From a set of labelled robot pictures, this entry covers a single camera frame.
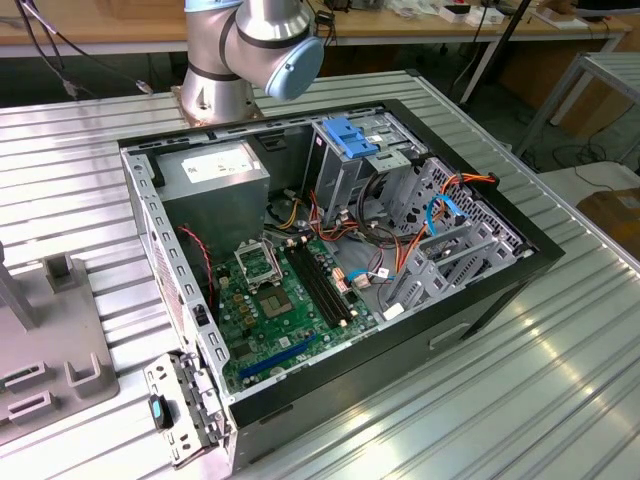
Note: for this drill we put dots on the black RAM slot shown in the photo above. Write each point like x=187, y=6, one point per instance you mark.
x=313, y=285
x=327, y=285
x=320, y=285
x=335, y=285

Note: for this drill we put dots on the blue plastic drive latch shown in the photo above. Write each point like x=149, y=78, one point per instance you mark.
x=350, y=140

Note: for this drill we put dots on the plain white box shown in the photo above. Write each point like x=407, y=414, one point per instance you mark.
x=485, y=17

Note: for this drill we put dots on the grey metal optical drive cage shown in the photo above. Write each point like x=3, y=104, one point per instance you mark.
x=340, y=185

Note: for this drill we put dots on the black stand pole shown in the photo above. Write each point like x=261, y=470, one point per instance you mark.
x=515, y=20

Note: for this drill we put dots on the black blue latch tab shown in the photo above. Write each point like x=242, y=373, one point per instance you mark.
x=159, y=411

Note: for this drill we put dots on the grey parts rack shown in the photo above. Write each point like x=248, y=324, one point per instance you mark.
x=55, y=320

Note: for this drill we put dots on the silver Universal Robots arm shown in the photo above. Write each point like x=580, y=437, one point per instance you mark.
x=240, y=45

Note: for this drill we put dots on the wooden desk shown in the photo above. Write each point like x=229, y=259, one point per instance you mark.
x=125, y=20

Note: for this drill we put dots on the white paper label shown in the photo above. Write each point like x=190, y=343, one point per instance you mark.
x=395, y=311

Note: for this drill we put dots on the green motherboard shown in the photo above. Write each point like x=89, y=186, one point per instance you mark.
x=295, y=335

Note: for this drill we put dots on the white metal table frame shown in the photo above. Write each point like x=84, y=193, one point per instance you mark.
x=615, y=65

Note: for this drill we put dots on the grey power supply unit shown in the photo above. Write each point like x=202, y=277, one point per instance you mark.
x=215, y=200

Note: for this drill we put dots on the brown cardboard box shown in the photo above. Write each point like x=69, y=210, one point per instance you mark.
x=615, y=210

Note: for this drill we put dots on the white box with dark lid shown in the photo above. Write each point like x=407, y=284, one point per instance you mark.
x=452, y=12

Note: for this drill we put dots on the black open PC case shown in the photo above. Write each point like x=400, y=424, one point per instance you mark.
x=350, y=395

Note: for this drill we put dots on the grey metal disk bay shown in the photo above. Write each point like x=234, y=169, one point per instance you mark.
x=430, y=290

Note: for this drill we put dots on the blue expansion slot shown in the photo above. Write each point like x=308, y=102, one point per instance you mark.
x=277, y=356

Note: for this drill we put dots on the metal expansion slot bracket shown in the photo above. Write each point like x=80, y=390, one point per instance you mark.
x=185, y=400

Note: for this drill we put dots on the CPU socket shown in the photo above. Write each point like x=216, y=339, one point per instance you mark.
x=274, y=304

